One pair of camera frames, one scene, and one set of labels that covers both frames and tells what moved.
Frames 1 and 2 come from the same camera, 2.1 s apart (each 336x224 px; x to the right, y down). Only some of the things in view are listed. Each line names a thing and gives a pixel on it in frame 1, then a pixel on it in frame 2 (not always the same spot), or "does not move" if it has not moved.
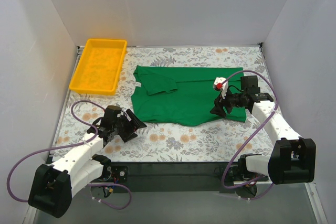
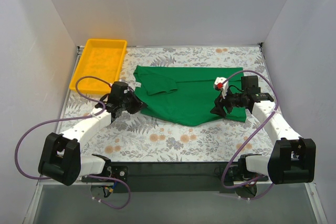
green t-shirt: [180, 95] does not move
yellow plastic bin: [99, 67] does not move
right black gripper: [223, 103] does not move
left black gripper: [128, 126] → [132, 103]
